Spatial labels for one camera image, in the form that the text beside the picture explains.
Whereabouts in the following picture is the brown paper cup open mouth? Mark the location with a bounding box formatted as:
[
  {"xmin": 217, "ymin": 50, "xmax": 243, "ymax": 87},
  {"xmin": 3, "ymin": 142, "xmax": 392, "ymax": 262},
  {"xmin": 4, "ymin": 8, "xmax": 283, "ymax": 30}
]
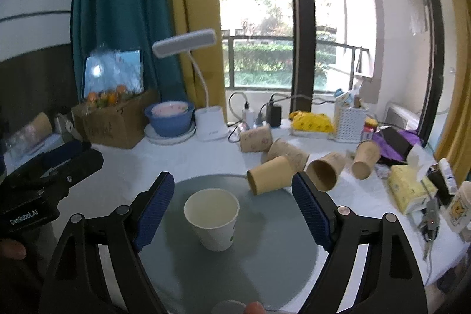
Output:
[{"xmin": 306, "ymin": 152, "xmax": 346, "ymax": 192}]

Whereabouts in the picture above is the yellow snack package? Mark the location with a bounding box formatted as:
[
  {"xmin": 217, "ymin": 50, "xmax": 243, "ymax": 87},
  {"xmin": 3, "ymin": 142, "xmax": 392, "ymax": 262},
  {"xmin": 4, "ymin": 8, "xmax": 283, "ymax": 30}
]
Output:
[{"xmin": 289, "ymin": 111, "xmax": 334, "ymax": 133}]

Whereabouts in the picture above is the brown paper cup front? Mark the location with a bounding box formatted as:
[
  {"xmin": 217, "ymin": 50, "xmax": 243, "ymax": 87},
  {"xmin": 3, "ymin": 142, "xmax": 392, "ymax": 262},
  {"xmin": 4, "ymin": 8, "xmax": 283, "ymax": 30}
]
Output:
[{"xmin": 247, "ymin": 156, "xmax": 296, "ymax": 196}]

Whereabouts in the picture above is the yellow tissue pack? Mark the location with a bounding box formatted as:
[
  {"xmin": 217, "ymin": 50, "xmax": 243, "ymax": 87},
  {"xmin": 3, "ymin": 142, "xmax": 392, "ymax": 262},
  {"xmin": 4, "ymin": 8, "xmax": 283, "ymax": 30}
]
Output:
[{"xmin": 388, "ymin": 144, "xmax": 437, "ymax": 214}]

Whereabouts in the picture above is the cardboard box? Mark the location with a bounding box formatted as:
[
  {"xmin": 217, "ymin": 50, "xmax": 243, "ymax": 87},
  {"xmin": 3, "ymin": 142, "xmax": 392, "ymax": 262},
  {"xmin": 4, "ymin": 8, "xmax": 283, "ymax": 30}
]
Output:
[{"xmin": 72, "ymin": 89, "xmax": 158, "ymax": 149}]

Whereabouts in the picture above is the white air conditioner unit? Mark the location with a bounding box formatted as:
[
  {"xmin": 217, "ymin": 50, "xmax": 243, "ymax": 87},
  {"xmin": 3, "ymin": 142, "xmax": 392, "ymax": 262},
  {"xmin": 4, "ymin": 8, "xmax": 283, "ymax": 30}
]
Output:
[{"xmin": 383, "ymin": 102, "xmax": 420, "ymax": 130}]

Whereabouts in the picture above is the white desk lamp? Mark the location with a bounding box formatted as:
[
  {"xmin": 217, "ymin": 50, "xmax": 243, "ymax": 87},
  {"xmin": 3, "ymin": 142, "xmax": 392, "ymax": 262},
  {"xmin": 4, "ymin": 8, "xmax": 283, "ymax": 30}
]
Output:
[{"xmin": 152, "ymin": 29, "xmax": 228, "ymax": 142}]

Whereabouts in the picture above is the teal curtain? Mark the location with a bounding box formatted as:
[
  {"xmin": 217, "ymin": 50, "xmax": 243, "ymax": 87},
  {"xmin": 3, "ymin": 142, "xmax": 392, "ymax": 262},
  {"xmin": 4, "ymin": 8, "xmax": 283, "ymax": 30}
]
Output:
[{"xmin": 70, "ymin": 0, "xmax": 187, "ymax": 101}]

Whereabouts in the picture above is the brown paper cup far right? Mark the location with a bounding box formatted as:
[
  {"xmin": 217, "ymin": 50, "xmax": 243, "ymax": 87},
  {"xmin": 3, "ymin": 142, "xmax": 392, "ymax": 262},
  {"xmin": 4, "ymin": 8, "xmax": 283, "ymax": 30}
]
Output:
[{"xmin": 351, "ymin": 139, "xmax": 381, "ymax": 180}]

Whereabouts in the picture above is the brown paper cup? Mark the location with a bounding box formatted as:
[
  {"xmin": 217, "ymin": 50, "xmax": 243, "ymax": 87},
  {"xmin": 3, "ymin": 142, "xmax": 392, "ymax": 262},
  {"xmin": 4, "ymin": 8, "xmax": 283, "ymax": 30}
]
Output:
[
  {"xmin": 264, "ymin": 139, "xmax": 309, "ymax": 171},
  {"xmin": 247, "ymin": 156, "xmax": 296, "ymax": 196},
  {"xmin": 240, "ymin": 124, "xmax": 273, "ymax": 153},
  {"xmin": 351, "ymin": 139, "xmax": 381, "ymax": 180}
]

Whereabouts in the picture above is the yellow curtain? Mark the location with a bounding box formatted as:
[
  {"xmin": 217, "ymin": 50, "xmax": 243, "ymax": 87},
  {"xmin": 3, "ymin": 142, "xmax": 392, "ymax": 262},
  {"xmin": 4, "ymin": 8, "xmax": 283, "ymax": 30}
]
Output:
[{"xmin": 168, "ymin": 0, "xmax": 227, "ymax": 116}]

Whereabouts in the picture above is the white perforated plastic basket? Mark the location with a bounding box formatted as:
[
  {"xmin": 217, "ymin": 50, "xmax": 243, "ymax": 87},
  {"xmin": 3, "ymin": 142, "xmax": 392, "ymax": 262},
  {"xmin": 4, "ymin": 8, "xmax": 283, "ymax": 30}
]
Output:
[{"xmin": 333, "ymin": 90, "xmax": 368, "ymax": 143}]

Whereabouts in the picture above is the bag of fruit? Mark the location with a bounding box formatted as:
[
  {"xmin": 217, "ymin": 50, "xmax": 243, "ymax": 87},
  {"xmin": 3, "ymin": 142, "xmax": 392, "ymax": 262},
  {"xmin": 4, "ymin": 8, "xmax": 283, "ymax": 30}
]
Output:
[{"xmin": 82, "ymin": 45, "xmax": 144, "ymax": 110}]

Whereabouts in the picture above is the white paper cup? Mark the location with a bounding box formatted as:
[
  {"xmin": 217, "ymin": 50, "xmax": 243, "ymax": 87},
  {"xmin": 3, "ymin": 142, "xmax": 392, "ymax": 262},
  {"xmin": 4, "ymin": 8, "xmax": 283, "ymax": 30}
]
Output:
[{"xmin": 184, "ymin": 188, "xmax": 240, "ymax": 252}]

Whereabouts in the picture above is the purple bag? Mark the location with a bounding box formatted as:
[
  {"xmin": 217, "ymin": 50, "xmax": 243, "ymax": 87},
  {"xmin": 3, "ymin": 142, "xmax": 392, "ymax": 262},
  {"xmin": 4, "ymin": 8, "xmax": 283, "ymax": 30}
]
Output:
[{"xmin": 372, "ymin": 127, "xmax": 422, "ymax": 167}]

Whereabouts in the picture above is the white plate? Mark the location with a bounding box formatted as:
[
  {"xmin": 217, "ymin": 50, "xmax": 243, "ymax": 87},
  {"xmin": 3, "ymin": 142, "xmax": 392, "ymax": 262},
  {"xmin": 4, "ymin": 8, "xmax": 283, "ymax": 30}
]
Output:
[{"xmin": 145, "ymin": 122, "xmax": 195, "ymax": 146}]

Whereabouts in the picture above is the black power adapter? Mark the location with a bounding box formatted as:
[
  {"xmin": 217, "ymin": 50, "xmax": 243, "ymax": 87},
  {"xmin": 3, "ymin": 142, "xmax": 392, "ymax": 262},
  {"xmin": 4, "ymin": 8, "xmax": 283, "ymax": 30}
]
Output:
[{"xmin": 266, "ymin": 101, "xmax": 282, "ymax": 127}]

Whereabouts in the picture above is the white charger plug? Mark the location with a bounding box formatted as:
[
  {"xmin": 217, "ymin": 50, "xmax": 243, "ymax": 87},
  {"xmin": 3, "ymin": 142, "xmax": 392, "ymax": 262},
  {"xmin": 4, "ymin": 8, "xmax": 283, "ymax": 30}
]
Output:
[{"xmin": 242, "ymin": 102, "xmax": 256, "ymax": 130}]

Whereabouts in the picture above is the blue bowl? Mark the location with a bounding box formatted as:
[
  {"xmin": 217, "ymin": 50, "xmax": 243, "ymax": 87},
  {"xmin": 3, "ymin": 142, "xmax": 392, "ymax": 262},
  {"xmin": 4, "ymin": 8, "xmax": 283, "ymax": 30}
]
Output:
[{"xmin": 145, "ymin": 100, "xmax": 194, "ymax": 137}]

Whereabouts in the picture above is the brown paper cup middle back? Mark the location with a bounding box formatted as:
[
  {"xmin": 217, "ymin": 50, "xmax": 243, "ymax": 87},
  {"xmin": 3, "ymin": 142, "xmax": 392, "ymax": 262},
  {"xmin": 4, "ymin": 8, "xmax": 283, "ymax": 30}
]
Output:
[{"xmin": 264, "ymin": 139, "xmax": 309, "ymax": 171}]

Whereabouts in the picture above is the red jar yellow lid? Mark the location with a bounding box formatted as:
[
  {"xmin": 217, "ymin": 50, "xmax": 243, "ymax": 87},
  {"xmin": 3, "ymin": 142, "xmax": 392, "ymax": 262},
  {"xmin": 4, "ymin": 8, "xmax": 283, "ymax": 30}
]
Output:
[{"xmin": 361, "ymin": 116, "xmax": 378, "ymax": 141}]

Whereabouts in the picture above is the brown paper cup far left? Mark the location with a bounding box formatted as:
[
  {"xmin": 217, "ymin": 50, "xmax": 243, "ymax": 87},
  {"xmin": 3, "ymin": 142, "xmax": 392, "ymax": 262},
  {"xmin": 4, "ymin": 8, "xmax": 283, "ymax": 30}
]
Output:
[{"xmin": 240, "ymin": 124, "xmax": 273, "ymax": 153}]

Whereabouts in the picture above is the cream cartoon mug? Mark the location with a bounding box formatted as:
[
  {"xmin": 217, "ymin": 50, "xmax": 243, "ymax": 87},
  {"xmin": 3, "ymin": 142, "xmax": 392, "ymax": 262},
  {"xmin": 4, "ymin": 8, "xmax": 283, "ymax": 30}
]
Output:
[{"xmin": 445, "ymin": 181, "xmax": 471, "ymax": 233}]

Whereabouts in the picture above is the grey round tray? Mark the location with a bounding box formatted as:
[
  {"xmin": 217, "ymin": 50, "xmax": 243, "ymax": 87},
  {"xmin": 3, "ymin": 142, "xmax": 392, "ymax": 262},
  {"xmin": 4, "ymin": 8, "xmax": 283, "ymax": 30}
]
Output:
[{"xmin": 140, "ymin": 175, "xmax": 320, "ymax": 313}]

